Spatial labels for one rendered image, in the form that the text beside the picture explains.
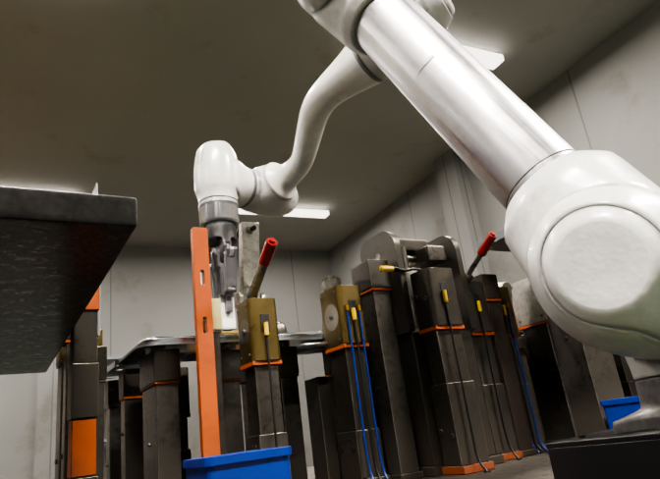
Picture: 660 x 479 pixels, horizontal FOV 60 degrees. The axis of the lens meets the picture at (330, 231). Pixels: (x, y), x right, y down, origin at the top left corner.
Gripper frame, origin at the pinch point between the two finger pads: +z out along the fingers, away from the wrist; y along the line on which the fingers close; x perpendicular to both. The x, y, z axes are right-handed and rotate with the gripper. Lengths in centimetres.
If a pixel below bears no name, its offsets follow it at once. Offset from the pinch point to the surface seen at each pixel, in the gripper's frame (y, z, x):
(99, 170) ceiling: 384, -224, -33
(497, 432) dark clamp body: -24, 31, -48
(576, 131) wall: 122, -172, -347
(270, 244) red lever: -26.6, -6.7, 0.6
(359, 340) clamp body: -22.9, 10.6, -18.2
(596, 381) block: -37, 24, -66
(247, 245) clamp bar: -16.7, -9.9, 1.0
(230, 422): -1.6, 22.3, 1.2
